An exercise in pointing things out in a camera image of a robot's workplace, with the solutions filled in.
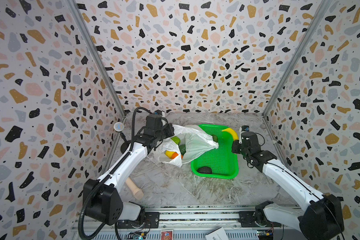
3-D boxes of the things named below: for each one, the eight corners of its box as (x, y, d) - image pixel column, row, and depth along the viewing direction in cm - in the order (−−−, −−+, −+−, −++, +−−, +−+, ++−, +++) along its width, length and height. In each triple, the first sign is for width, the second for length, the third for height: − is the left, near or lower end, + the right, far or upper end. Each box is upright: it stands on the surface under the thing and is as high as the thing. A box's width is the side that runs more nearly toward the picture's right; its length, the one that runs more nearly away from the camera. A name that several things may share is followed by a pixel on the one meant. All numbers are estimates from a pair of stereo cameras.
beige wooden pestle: (125, 184, 87) (122, 181, 84) (131, 178, 90) (129, 175, 86) (138, 201, 81) (136, 199, 78) (145, 195, 84) (143, 192, 80)
